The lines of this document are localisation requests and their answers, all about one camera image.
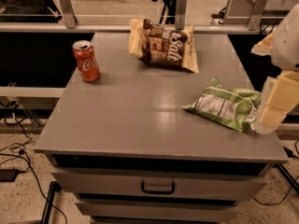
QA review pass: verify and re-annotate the grey metal bracket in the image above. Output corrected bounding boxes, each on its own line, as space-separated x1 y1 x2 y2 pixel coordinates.
175 0 187 30
59 0 77 29
247 0 268 31

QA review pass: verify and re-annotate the black floor cable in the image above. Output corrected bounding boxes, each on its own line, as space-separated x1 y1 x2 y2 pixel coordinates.
0 100 68 224

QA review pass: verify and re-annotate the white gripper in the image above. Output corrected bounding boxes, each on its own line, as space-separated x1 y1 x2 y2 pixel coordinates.
251 4 299 134

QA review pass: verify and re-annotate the green chip bag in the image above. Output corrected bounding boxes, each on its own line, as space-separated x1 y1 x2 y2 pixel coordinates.
183 77 261 133

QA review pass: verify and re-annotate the grey metal bracket middle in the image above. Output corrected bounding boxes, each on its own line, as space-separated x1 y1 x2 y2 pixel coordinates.
175 0 187 30

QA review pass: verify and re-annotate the orange coke can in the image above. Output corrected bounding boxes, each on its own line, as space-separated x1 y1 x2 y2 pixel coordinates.
73 40 100 82

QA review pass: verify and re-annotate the black drawer handle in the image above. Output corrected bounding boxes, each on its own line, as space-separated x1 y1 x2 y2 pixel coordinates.
140 181 176 195

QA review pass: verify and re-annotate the grey metal bracket left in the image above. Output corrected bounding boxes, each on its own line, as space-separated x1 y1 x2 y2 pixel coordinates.
59 0 77 29

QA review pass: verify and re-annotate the grey drawer cabinet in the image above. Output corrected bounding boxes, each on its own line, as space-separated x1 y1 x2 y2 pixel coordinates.
36 33 287 224

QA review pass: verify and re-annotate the black power adapter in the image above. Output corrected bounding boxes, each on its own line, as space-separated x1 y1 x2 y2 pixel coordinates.
0 169 18 182

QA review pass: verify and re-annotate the black chair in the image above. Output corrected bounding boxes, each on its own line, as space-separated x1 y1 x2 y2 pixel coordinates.
0 0 62 22

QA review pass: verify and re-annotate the grey metal bracket right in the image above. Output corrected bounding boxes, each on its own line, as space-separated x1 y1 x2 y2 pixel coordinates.
247 0 268 31

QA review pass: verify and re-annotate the brown and cream chip bag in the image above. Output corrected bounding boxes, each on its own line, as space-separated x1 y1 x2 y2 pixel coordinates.
128 19 199 73

